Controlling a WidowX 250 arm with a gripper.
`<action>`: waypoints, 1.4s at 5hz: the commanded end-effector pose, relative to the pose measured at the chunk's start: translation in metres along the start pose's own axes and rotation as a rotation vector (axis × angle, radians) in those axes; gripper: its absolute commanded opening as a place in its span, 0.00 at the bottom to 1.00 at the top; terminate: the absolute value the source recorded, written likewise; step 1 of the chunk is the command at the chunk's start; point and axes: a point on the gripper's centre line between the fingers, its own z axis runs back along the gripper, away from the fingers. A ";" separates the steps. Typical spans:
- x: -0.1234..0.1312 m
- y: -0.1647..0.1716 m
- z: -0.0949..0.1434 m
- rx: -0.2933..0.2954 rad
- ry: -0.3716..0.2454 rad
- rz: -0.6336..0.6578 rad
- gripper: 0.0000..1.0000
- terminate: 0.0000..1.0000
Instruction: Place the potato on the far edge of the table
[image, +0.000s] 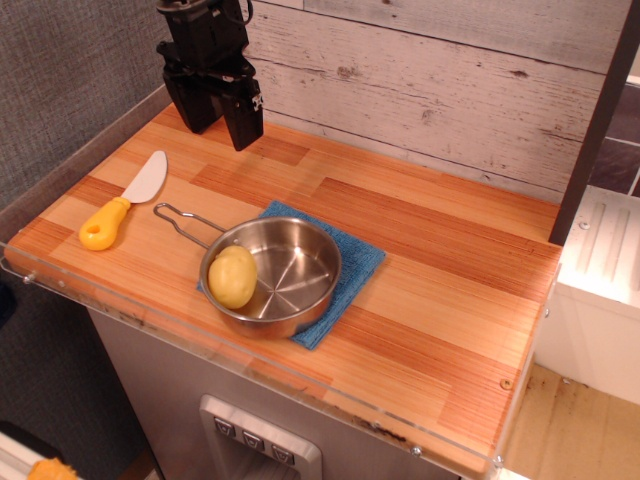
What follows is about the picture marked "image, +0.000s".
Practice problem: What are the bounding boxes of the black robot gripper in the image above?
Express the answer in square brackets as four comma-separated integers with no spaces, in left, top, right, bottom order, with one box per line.
[156,1,264,151]

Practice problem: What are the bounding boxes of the yellow toy potato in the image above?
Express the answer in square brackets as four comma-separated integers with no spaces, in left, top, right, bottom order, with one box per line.
[207,245,257,310]

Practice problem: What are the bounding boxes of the stainless steel pan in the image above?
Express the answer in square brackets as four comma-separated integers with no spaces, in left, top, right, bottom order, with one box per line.
[154,203,342,339]

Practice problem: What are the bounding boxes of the blue cloth mat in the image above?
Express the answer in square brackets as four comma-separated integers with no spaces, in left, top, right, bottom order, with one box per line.
[196,200,387,352]

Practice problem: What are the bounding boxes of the grey toy fridge cabinet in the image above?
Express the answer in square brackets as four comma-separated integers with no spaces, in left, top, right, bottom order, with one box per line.
[90,312,455,479]

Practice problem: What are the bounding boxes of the clear acrylic table guard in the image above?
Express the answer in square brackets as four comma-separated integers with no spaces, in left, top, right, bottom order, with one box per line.
[8,88,560,479]

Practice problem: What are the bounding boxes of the silver dispenser button panel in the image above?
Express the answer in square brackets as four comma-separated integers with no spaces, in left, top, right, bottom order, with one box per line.
[199,395,323,480]

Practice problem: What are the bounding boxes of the yellow object bottom corner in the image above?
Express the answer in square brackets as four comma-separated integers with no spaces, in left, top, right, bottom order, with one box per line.
[26,458,79,480]

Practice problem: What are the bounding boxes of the white toy sink unit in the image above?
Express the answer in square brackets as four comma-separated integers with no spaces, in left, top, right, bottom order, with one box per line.
[535,187,639,403]

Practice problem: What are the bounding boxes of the yellow handled toy knife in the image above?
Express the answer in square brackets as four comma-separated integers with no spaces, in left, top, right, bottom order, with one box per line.
[79,151,168,251]

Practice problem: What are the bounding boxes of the dark vertical post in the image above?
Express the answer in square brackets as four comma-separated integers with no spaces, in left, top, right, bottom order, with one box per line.
[548,0,639,246]

